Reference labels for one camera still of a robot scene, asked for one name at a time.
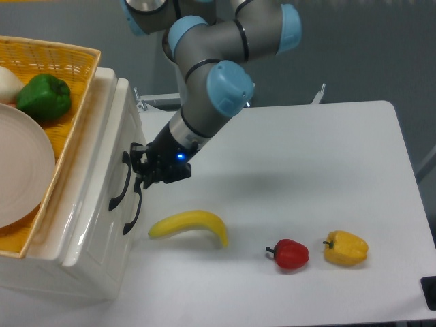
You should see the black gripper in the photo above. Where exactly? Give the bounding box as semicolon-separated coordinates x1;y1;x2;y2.
129;123;199;189

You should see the white top drawer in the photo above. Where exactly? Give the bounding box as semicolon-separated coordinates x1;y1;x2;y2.
63;78;144;275

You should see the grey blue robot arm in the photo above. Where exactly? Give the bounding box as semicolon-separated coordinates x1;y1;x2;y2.
121;1;302;187

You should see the white drawer cabinet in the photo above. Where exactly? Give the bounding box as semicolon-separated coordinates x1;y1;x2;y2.
1;68;130;299

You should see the yellow banana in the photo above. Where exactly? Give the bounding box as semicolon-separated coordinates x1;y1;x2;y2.
148;210;228;247

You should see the yellow wicker basket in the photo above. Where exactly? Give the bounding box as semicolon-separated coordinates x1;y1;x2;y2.
1;36;101;258

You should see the green bell pepper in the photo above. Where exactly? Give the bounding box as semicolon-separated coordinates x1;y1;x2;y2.
16;74;72;121

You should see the pink plate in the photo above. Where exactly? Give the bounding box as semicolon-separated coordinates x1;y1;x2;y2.
1;104;55;227

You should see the red bell pepper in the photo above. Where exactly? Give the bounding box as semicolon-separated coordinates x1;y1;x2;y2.
265;239;309;270

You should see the white onion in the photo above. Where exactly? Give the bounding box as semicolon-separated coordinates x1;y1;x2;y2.
0;67;24;104

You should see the yellow bell pepper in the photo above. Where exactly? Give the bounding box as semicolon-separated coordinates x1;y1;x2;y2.
323;230;369;266

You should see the black object at edge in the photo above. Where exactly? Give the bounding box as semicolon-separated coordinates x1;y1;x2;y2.
420;276;436;311

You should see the black lower drawer handle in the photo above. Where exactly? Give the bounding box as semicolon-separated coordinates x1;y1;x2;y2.
123;177;142;235

